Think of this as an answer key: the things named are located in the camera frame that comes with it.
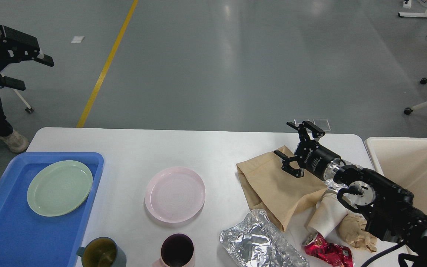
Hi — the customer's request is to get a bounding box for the beige plastic bin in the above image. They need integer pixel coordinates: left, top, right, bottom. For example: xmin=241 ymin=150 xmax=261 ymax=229
xmin=365 ymin=137 xmax=427 ymax=214

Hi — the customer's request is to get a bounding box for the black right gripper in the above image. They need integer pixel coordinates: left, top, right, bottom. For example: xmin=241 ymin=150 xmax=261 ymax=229
xmin=274 ymin=121 xmax=341 ymax=181

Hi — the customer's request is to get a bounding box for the grey-green mug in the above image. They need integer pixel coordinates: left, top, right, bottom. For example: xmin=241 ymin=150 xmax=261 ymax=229
xmin=76 ymin=237 xmax=127 ymax=267

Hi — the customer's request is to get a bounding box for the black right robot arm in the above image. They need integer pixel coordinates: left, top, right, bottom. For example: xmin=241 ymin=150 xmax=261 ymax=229
xmin=274 ymin=121 xmax=427 ymax=267

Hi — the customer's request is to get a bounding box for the brown paper bag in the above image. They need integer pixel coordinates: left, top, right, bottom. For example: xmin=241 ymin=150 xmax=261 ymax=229
xmin=236 ymin=152 xmax=327 ymax=232

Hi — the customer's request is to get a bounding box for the crumpled brown paper ball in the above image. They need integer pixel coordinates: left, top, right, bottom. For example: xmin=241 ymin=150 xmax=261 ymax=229
xmin=338 ymin=214 xmax=377 ymax=253

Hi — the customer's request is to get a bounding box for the blue plastic tray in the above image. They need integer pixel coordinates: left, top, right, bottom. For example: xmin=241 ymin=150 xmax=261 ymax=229
xmin=0 ymin=152 xmax=105 ymax=267

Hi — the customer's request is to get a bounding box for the crushed white paper cup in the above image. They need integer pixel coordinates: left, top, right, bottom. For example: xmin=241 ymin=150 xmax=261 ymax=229
xmin=306 ymin=189 xmax=349 ymax=238

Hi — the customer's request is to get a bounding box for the light green plate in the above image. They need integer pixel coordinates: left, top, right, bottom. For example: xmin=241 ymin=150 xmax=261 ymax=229
xmin=26 ymin=160 xmax=93 ymax=217

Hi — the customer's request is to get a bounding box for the pink mug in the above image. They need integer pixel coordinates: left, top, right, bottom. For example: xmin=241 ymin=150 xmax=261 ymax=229
xmin=151 ymin=233 xmax=195 ymax=267

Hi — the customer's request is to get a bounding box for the crumpled aluminium foil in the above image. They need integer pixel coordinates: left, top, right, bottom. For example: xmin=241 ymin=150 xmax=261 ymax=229
xmin=219 ymin=209 xmax=310 ymax=267

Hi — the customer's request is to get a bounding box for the grey chair with casters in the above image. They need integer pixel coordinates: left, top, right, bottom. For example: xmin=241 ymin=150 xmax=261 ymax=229
xmin=12 ymin=89 xmax=34 ymax=114

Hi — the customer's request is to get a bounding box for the pink plate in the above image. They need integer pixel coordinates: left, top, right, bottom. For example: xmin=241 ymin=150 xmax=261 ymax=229
xmin=144 ymin=167 xmax=206 ymax=224

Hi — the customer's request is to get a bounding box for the crushed red can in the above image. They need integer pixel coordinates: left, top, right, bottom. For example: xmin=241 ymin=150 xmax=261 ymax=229
xmin=302 ymin=232 xmax=354 ymax=267

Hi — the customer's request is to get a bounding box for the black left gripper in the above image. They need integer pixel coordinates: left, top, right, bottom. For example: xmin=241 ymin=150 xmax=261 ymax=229
xmin=0 ymin=25 xmax=54 ymax=91

